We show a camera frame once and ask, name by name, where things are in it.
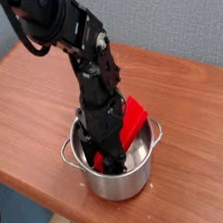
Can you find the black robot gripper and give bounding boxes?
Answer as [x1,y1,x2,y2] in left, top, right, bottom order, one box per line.
[71,80,138,180]

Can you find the stainless steel pot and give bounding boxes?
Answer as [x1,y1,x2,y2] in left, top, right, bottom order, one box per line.
[60,117,163,201]

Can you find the red plastic block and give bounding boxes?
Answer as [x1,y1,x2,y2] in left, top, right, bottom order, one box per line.
[82,92,157,176]

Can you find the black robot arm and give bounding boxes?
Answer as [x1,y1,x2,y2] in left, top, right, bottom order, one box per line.
[0,0,127,175]

